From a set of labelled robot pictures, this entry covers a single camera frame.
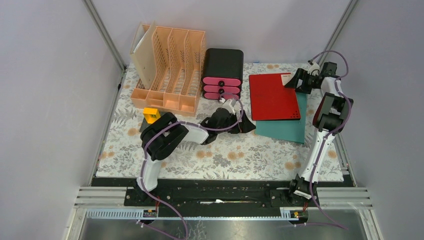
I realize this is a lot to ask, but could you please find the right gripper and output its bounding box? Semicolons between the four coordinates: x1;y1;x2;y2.
283;68;318;95

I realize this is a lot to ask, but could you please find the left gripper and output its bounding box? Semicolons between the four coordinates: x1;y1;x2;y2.
216;110;256;135

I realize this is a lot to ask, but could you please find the pink top drawer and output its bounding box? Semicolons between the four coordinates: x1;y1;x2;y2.
202;76;242;87

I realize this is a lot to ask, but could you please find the pink drawer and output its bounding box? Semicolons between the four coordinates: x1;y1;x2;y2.
203;92;240;101
202;76;242;87
203;85;241;95

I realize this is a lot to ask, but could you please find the black drawer cabinet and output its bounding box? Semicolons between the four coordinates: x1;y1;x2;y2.
202;48;244;80

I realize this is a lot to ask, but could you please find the beige cardboard sheet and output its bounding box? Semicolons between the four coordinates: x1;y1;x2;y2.
129;21;157;89

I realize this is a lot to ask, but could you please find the pink bottom drawer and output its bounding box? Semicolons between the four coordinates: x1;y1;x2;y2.
203;92;240;101

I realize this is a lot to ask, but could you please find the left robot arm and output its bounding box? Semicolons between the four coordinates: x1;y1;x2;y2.
135;107;256;206

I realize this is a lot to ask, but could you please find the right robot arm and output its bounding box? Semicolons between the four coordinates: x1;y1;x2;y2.
285;60;354;206

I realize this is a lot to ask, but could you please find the red folder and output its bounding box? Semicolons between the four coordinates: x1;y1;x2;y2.
248;72;301;121

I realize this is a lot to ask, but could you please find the teal folder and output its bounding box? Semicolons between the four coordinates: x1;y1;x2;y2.
255;93;307;144

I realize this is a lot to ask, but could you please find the yellow plastic block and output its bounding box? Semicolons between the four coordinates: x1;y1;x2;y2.
142;107;161;124

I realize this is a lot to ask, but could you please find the peach plastic file organizer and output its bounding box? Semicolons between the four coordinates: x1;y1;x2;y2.
130;25;207;117

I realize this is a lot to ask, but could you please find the gray building baseplate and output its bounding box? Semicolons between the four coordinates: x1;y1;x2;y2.
139;119;150;133

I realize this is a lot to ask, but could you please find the black mounting rail base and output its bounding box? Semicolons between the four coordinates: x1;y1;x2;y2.
91;177;335;219

